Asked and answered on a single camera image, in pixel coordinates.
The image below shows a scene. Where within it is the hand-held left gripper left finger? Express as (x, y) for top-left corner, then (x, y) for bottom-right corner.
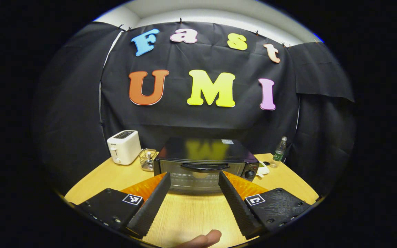
(68, 172), (171, 239)

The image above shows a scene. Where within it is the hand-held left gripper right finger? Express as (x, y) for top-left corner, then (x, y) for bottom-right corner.
(218, 171), (313, 240)

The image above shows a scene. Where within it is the black electric oven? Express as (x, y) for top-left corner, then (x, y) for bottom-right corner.
(153, 138), (260, 193)

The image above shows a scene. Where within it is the white divided dish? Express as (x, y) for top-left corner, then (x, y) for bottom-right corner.
(256, 161), (270, 178)

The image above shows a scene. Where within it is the white toaster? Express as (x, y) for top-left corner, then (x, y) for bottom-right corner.
(107, 130), (142, 165)

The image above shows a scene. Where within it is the clear plastic water bottle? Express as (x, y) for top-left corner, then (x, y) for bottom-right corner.
(273, 136), (287, 162)

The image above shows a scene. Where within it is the black backdrop cloth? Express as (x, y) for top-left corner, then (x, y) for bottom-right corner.
(31, 21), (356, 197)

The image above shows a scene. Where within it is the small wire basket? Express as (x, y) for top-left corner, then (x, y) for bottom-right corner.
(139, 148), (158, 172)

